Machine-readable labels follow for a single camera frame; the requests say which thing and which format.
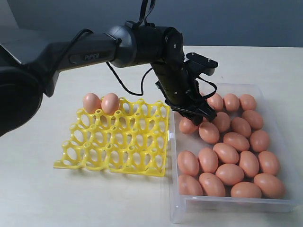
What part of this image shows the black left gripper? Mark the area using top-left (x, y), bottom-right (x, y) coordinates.
top-left (151, 61), bottom-right (217, 126)

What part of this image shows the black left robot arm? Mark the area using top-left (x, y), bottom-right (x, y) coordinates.
top-left (0, 23), bottom-right (218, 134)

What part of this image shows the clear plastic container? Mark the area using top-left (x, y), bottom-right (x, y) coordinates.
top-left (167, 83), bottom-right (303, 223)

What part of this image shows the yellow plastic egg tray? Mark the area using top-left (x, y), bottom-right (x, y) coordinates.
top-left (53, 97), bottom-right (170, 177)

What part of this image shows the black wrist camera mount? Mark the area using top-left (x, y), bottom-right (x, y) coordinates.
top-left (185, 52), bottom-right (218, 78)

